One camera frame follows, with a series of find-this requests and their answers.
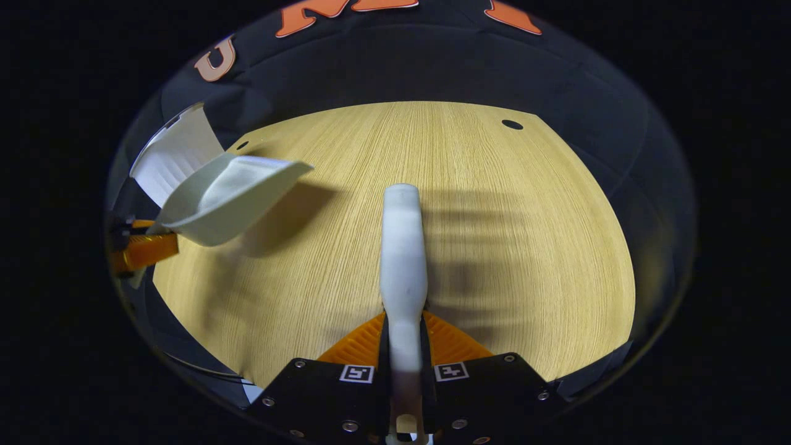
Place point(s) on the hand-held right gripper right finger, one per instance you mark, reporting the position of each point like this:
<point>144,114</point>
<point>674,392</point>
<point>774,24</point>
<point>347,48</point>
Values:
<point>488,395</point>

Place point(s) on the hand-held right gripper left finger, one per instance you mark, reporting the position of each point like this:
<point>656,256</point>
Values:
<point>321,395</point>

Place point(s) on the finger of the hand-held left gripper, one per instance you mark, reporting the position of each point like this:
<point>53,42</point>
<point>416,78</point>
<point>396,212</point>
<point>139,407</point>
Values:
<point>123,225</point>
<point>148,250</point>

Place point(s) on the white ribbed garbage bin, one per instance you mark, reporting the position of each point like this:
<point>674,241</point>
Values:
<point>173,154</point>

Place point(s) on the grey dustpan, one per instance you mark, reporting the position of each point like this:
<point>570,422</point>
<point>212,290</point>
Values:
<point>228,198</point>

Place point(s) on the white paper sheet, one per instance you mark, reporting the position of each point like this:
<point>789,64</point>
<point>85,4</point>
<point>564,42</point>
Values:
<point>252,390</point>

